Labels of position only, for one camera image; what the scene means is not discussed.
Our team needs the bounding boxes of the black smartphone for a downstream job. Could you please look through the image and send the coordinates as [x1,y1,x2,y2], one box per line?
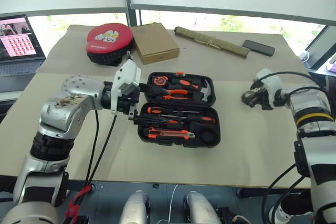
[241,39,276,57]

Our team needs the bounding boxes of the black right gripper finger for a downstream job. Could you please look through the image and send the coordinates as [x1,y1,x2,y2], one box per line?
[250,80,265,93]
[248,98,266,110]

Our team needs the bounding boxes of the orange voltage tester pen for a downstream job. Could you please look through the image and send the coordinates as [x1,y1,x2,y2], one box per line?
[154,118,182,125]

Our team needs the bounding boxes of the black table base bar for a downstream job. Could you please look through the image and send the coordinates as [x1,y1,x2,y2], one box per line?
[239,187,311,198]

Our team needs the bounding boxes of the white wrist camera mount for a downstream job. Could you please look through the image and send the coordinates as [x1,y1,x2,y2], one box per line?
[110,59,143,116]
[253,68,283,108]

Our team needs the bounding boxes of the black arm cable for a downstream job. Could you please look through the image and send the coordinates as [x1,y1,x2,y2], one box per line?
[83,109,100,187]
[250,71,313,224]
[86,114,118,187]
[270,84,321,222]

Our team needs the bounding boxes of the open laptop pink screen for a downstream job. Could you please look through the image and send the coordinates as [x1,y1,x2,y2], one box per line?
[0,14,47,94]

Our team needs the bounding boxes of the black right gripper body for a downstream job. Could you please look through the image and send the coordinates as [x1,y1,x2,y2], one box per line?
[258,89,275,111]

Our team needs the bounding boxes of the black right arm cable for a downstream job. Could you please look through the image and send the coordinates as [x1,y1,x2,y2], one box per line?
[250,71,313,224]
[270,84,321,222]

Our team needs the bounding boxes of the short screwdriver orange black handle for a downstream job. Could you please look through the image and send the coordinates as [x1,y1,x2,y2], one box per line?
[146,105,184,116]

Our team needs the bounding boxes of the thin white floor cable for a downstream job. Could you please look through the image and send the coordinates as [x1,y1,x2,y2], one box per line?
[167,184,180,224]

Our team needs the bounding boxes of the black tool case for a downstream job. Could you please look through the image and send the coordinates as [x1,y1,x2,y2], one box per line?
[136,71,221,150]

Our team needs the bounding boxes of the black orange utility knife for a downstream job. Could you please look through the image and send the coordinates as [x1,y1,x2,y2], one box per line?
[143,126,196,141]

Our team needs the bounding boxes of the claw hammer orange black handle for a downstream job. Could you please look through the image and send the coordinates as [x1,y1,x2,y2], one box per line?
[167,76,214,103]

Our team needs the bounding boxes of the long screwdriver orange black handle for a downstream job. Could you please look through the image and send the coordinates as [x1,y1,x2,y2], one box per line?
[160,113,218,125]

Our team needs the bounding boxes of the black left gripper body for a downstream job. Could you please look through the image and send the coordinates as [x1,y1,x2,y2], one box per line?
[117,87,141,121]

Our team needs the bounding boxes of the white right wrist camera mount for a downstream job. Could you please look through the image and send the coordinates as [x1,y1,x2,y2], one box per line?
[253,68,283,108]

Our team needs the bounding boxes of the orange handled pliers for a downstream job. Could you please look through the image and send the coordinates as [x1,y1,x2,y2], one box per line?
[154,88,190,101]

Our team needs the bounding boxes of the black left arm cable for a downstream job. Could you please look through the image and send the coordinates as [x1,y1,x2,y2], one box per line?
[86,114,118,187]
[83,109,100,187]

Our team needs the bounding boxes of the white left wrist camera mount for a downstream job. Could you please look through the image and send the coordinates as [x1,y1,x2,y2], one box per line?
[110,59,143,116]

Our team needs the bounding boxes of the silver rounded leg shell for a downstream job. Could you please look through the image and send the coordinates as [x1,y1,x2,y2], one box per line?
[183,190,219,224]
[123,190,151,224]

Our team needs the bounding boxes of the red round boxing pad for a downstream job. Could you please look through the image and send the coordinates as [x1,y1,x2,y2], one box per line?
[85,23,136,67]

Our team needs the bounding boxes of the brown cardboard box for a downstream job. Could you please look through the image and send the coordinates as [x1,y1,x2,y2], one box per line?
[130,22,181,66]

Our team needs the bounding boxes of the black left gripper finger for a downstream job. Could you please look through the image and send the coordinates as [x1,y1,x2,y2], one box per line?
[138,83,172,97]
[132,115,169,126]

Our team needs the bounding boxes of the rolled bamboo mat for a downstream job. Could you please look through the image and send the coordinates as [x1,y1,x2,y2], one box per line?
[174,26,250,60]

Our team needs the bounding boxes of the red cable tie strap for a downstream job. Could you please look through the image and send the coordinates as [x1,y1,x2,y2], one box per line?
[65,185,93,218]

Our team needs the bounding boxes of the orange black tape measure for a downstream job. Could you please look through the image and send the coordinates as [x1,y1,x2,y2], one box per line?
[153,75,169,87]

